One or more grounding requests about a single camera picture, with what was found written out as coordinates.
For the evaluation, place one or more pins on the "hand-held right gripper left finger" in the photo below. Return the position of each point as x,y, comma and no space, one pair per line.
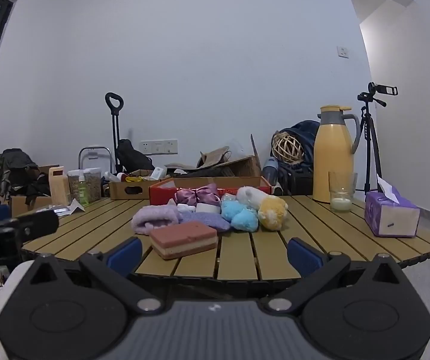
124,257

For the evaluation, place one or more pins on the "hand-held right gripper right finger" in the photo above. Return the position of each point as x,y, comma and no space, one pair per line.
304,257

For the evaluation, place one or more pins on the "lavender fluffy sock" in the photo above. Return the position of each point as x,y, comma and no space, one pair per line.
155,218

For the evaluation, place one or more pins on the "yellow plush toy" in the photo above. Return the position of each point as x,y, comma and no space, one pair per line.
273,213

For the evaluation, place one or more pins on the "pink layered sponge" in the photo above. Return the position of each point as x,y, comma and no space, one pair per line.
183,239

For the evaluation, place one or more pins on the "red cardboard box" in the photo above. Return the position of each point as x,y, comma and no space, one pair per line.
162,192

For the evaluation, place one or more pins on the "blue fluffy sock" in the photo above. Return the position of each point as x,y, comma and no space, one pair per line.
239,215

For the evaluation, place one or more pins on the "white plush toy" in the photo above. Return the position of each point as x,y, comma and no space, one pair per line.
252,196

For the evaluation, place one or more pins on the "purple fluffy cloth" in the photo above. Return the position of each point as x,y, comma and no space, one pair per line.
207,221

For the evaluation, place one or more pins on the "white foam disc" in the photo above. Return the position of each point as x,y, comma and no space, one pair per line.
207,208

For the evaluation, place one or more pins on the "open brown cardboard box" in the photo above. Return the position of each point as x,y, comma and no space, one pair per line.
22,202

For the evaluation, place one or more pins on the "crumpled white paper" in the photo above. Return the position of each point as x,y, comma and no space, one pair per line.
67,208

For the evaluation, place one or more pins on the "beige paper carton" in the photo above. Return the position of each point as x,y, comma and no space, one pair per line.
59,187

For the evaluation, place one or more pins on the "dark backpack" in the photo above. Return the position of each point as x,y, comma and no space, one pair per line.
18,168

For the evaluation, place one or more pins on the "green spray bottle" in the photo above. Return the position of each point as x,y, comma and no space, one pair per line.
83,193

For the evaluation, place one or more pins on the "person's white clothing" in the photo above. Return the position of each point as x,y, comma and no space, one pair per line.
1,307

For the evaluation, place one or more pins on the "small brown cardboard box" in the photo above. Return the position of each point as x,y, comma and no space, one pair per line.
128,190

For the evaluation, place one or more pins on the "clear grain container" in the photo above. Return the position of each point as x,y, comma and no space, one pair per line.
94,185

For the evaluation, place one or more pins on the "glass cup with white candle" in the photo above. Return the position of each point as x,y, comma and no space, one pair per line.
342,195

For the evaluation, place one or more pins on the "white bottle with red cap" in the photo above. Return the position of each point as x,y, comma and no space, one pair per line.
113,176

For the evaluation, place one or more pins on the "white metal step stool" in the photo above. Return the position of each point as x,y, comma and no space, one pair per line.
95,155

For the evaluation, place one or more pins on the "small white box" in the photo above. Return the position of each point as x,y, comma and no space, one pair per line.
158,172

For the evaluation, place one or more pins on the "blue hair dryer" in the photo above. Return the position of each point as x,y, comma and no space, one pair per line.
270,170

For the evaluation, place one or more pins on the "purple tissue box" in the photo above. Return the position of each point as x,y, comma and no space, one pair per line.
389,217

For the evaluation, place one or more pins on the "black trolley bag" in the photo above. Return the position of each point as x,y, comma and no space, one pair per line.
134,157

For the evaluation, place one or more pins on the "yellow thermos jug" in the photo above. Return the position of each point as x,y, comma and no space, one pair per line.
333,157

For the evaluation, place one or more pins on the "large brown cardboard box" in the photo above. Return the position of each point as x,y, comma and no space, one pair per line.
244,167

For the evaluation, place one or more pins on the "woven rattan ball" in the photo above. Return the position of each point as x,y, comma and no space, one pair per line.
288,148

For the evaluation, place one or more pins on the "dark blue blanket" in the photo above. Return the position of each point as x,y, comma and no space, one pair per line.
306,131

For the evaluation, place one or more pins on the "beige cloth bag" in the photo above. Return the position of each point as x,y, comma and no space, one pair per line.
215,157

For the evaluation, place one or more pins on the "black tripod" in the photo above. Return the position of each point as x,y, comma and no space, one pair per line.
368,135

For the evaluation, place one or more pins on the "white wall socket panel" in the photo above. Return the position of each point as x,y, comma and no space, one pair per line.
158,147

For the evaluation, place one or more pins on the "white wall switch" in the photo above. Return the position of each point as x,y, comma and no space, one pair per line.
343,51

